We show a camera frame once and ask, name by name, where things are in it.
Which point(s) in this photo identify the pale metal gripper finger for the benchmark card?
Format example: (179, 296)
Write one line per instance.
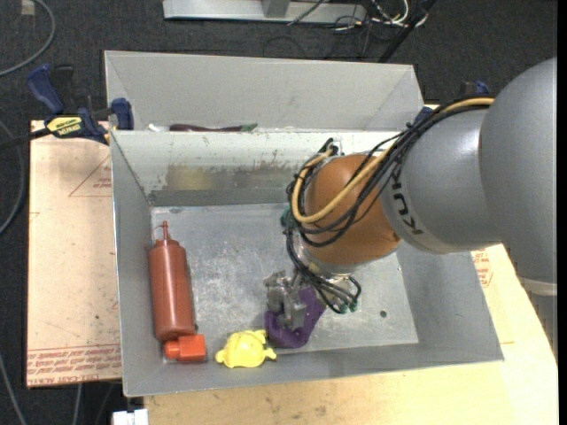
(274, 301)
(296, 314)

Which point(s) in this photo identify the purple plastic toy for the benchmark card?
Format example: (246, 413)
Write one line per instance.
(283, 337)

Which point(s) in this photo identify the grey metal bin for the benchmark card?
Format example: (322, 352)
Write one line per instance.
(248, 246)

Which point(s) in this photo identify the yellow toy animal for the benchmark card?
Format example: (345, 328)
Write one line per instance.
(243, 350)

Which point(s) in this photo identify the orange-red small block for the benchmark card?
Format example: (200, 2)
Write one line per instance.
(188, 348)

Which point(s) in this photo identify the red-brown squeeze bottle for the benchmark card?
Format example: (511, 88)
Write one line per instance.
(170, 281)

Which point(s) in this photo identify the brown cardboard board red print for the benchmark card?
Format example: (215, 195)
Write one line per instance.
(71, 255)

